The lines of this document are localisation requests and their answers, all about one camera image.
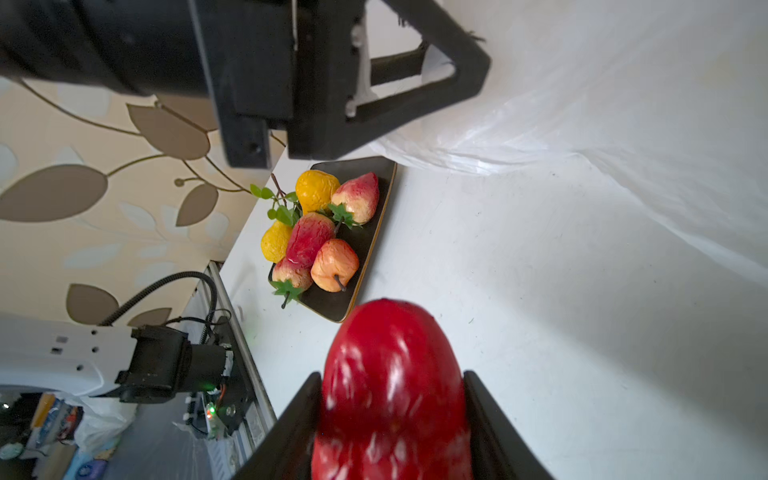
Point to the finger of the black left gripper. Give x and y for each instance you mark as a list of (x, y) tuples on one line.
[(470, 67)]

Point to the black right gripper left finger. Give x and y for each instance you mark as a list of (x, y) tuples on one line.
[(286, 451)]

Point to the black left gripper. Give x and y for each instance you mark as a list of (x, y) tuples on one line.
[(262, 64)]

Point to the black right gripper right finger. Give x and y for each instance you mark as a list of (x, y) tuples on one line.
[(498, 451)]

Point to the dark red fake fruit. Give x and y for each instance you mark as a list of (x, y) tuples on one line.
[(393, 400)]

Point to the yellow fake pear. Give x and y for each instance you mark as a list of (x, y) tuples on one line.
[(314, 190)]

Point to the green fake leaves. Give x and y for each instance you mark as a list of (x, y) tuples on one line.
[(284, 205)]

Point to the red fake strawberry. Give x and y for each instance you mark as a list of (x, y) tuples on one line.
[(309, 234), (355, 202)]

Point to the yellow fake lemon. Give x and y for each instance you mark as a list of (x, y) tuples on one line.
[(275, 241)]

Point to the red fake apple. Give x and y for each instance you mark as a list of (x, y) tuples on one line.
[(334, 266)]

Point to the white plastic bag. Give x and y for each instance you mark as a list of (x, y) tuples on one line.
[(668, 98)]

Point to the dark square plate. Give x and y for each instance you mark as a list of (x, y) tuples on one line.
[(337, 306)]

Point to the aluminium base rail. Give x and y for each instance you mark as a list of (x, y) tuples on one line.
[(231, 421)]

